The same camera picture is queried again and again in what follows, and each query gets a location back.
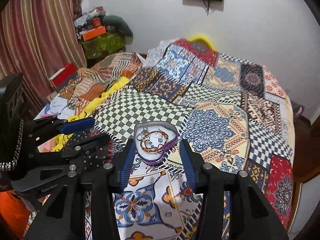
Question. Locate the purple heart-shaped jewelry box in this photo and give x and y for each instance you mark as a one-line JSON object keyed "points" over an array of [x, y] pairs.
{"points": [[150, 161]]}

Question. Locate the red box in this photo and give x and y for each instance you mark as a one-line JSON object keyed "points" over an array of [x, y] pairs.
{"points": [[63, 76]]}

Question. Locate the yellow plastic object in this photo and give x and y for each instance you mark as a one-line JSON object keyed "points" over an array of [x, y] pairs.
{"points": [[202, 38]]}

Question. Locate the grey plush cushion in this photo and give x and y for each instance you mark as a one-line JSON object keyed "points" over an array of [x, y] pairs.
{"points": [[118, 23]]}

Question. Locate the yellow cloth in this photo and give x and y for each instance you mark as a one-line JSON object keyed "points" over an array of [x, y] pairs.
{"points": [[112, 88]]}

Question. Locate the orange cloth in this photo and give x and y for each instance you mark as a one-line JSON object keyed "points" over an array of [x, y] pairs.
{"points": [[12, 210]]}

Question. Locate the green cloth covered cabinet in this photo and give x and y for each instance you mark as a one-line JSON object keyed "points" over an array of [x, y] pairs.
{"points": [[105, 43]]}

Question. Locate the white cloth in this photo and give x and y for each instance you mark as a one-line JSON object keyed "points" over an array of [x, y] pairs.
{"points": [[53, 107]]}

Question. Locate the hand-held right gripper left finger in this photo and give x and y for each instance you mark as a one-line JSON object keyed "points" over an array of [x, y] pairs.
{"points": [[126, 163]]}

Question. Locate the pile of clutter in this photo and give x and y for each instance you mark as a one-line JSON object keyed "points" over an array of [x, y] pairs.
{"points": [[87, 17]]}

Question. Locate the orange box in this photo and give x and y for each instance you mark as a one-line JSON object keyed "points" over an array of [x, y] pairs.
{"points": [[93, 33]]}

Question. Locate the orange striped quilt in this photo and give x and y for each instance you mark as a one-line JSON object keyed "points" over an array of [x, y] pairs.
{"points": [[100, 80]]}

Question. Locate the grey purple bag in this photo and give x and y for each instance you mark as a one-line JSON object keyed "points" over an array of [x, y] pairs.
{"points": [[299, 112]]}

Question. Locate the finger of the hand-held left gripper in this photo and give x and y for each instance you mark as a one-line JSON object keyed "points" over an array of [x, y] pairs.
{"points": [[95, 140], [77, 126]]}

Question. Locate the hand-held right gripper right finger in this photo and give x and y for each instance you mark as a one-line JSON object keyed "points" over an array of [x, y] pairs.
{"points": [[188, 166]]}

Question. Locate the patchwork printed blanket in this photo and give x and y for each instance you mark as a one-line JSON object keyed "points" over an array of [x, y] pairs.
{"points": [[220, 120]]}

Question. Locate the striped brown curtain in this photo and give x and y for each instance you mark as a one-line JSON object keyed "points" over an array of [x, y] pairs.
{"points": [[37, 35]]}

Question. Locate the silver earring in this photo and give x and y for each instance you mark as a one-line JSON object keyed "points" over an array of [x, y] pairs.
{"points": [[160, 138]]}

